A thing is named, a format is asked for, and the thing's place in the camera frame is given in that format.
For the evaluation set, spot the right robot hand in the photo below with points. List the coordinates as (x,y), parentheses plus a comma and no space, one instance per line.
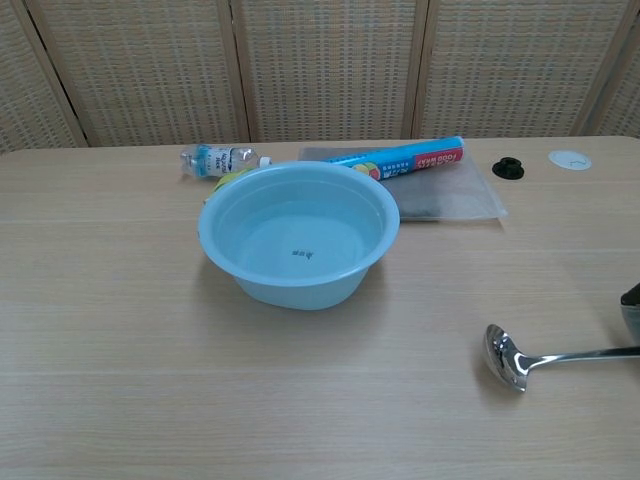
(632,320)

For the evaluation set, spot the yellow green snack packet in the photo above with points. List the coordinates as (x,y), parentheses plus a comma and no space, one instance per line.
(226,180)

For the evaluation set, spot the clear plastic water bottle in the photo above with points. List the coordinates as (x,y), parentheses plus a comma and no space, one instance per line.
(215,160)

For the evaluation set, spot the light blue plastic basin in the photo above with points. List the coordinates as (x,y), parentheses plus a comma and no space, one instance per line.
(300,240)

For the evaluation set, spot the woven rattan folding screen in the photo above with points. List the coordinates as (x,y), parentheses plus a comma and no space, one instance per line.
(320,70)

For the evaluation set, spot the white round grommet cover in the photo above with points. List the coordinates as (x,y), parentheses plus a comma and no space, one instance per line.
(570,160)

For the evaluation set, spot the stainless steel ladle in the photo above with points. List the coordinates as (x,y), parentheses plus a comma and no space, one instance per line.
(502,357)

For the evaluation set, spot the blue food wrap box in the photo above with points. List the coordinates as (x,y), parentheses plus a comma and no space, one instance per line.
(400,162)

